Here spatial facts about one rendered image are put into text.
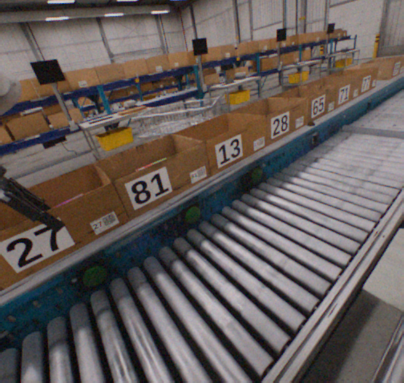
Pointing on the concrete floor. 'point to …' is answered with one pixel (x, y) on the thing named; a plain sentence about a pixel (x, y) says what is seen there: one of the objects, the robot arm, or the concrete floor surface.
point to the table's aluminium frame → (389, 354)
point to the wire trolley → (180, 115)
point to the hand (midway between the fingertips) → (51, 218)
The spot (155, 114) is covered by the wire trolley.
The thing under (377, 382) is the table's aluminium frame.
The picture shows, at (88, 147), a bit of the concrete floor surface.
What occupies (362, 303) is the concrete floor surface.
